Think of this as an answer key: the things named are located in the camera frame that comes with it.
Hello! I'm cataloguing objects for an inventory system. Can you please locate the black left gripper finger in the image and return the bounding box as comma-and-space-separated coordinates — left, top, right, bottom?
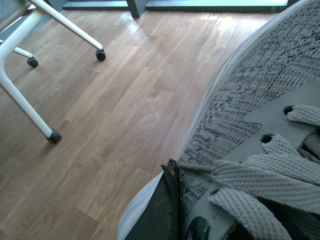
129, 159, 180, 240

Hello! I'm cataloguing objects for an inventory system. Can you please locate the grey sneaker front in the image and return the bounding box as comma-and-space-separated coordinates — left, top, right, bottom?
117, 0, 320, 240

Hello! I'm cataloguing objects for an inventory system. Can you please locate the white grey office chair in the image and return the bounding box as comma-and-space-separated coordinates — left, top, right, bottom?
0, 0, 107, 145

